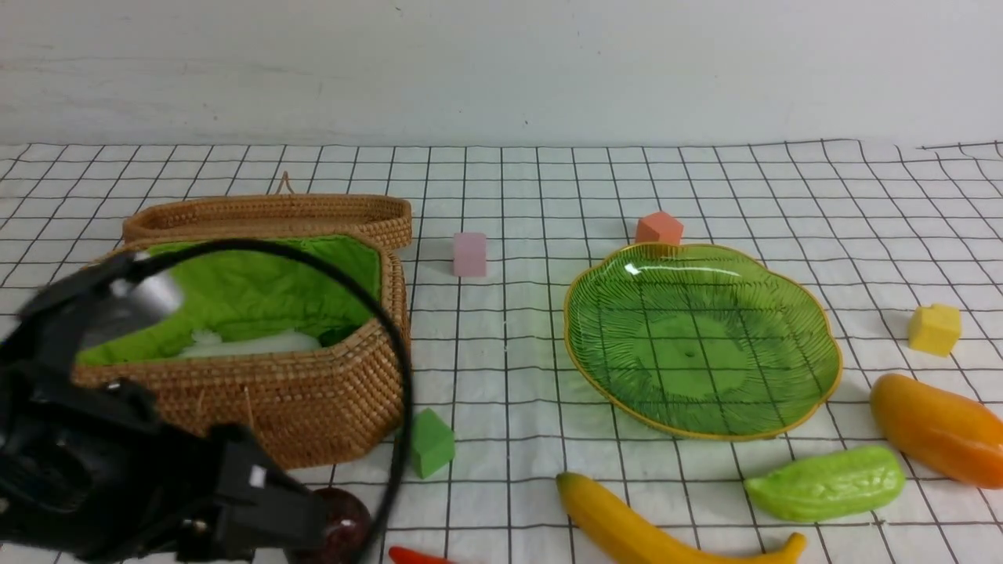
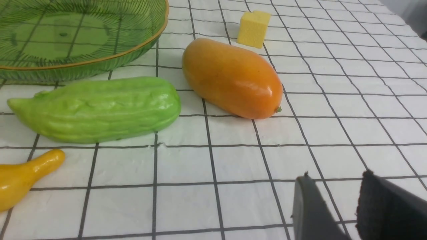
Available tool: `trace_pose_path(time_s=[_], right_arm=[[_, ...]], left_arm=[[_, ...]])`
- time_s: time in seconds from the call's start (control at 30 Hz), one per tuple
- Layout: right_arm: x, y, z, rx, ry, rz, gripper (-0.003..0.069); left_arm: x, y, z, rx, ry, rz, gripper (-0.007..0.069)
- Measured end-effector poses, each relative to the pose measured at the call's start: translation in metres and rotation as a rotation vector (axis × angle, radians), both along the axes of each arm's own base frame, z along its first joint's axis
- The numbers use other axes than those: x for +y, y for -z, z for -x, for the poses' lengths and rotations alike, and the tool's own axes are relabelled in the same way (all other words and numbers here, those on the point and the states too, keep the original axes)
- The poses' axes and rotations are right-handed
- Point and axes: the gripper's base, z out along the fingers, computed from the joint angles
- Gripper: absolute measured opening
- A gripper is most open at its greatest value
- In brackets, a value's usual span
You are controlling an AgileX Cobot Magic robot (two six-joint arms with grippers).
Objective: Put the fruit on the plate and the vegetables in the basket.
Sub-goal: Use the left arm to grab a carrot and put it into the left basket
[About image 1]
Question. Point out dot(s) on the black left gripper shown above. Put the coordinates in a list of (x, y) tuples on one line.
[(100, 476)]

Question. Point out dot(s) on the white radish with leaves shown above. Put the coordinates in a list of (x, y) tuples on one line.
[(210, 344)]

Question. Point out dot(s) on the dark purple mangosteen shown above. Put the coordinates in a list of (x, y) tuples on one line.
[(348, 523)]

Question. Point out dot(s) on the red chili pepper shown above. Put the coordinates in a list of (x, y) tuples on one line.
[(402, 555)]

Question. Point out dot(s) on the yellow banana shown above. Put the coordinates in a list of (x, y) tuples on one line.
[(626, 537)]

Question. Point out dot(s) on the green bitter gourd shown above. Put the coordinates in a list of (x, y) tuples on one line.
[(829, 487)]

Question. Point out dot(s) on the orange mango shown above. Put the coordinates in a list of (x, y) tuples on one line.
[(950, 434)]

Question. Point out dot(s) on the green basket lining cloth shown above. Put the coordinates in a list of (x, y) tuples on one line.
[(239, 295)]

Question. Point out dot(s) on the woven rattan basket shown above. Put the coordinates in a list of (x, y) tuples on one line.
[(321, 407)]

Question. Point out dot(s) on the green foam cube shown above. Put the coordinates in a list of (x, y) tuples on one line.
[(432, 443)]

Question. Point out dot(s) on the woven rattan basket lid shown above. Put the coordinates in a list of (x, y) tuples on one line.
[(385, 220)]

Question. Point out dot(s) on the pink foam block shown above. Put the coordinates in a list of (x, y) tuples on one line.
[(470, 254)]

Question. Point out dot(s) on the orange foam cube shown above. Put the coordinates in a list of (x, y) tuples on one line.
[(659, 227)]

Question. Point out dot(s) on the green glass leaf plate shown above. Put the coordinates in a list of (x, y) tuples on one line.
[(701, 342)]

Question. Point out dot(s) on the checkered white tablecloth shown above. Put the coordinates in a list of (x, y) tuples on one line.
[(872, 231)]

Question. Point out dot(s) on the yellow foam cube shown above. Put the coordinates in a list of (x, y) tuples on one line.
[(934, 329)]

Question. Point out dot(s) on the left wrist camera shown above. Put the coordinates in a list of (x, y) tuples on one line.
[(96, 305)]

